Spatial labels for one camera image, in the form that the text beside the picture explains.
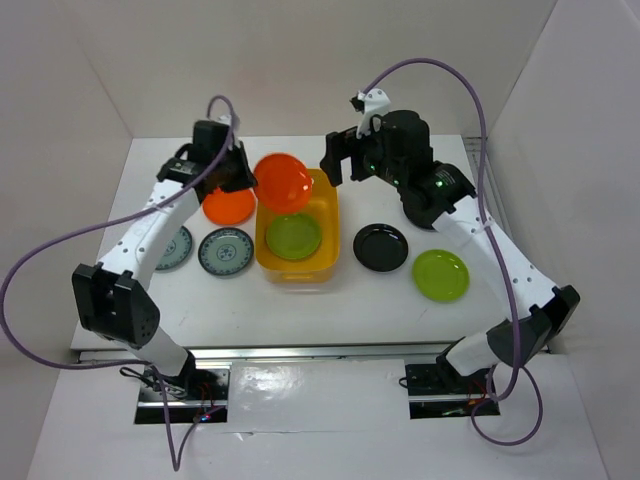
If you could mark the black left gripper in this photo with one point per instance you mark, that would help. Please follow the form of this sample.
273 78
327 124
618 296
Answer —
245 179

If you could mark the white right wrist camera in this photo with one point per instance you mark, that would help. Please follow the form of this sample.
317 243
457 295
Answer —
369 104

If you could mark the front aluminium rail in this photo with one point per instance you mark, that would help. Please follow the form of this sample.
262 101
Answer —
401 350

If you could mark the black plate near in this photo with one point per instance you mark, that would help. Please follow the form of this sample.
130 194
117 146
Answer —
380 247

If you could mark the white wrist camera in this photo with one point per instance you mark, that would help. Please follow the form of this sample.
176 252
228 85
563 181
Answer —
230 120
369 104

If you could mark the orange plate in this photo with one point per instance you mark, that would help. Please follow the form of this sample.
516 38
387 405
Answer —
229 209
284 184

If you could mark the green plate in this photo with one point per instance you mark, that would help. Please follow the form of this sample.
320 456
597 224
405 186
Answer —
440 276
293 237

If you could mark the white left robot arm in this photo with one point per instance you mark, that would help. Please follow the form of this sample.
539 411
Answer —
111 296

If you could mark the large blue floral plate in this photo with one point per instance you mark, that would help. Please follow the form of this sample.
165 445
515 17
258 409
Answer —
177 251

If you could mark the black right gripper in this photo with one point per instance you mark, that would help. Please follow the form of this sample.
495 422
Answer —
340 146

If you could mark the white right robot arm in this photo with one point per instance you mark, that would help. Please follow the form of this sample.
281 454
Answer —
438 196

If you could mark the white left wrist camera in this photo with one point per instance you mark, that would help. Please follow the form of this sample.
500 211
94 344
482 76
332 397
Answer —
230 120

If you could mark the small blue floral plate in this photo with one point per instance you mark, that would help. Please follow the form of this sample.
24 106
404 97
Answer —
225 252

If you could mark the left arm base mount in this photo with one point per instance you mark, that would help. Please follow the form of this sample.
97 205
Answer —
207 404

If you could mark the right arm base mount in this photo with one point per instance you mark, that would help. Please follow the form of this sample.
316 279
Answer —
434 393

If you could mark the yellow plastic bin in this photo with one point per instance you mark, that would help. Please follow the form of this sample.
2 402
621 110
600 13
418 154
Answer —
319 267

